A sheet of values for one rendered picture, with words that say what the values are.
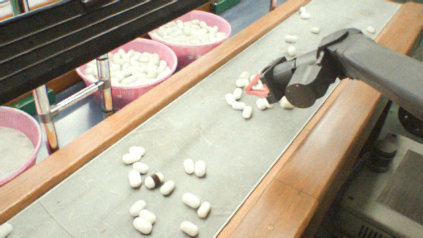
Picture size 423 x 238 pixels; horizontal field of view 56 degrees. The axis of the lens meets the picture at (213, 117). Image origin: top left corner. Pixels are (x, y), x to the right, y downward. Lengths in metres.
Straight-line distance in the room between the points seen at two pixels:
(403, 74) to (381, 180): 0.76
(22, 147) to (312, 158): 0.60
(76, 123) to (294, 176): 0.55
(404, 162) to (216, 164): 0.74
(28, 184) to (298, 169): 0.50
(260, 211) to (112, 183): 0.28
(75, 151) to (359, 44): 0.55
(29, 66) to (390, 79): 0.44
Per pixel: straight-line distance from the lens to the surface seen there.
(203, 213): 0.71
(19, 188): 0.78
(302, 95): 0.73
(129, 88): 0.99
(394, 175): 1.33
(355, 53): 0.68
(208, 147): 0.85
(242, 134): 0.90
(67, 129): 1.03
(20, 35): 0.50
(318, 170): 0.81
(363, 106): 1.03
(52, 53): 0.51
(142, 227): 0.69
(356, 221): 1.21
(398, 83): 0.55
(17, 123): 0.97
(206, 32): 1.34
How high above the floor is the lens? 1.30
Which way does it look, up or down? 37 degrees down
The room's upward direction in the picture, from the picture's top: 4 degrees clockwise
